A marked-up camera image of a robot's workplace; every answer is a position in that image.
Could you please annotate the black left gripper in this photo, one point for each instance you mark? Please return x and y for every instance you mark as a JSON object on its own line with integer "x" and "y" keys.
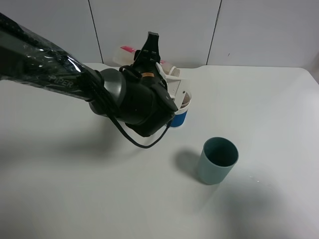
{"x": 147, "y": 105}

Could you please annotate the teal plastic cup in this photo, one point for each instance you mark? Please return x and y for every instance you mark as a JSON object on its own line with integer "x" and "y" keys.
{"x": 218, "y": 157}

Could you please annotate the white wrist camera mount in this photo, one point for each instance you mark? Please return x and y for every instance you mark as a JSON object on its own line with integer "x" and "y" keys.
{"x": 178, "y": 87}

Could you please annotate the glass cup with blue sleeve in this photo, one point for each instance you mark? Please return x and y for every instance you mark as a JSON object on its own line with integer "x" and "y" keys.
{"x": 180, "y": 116}

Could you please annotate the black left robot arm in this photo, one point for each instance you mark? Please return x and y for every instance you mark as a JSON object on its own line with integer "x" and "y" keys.
{"x": 30, "y": 59}

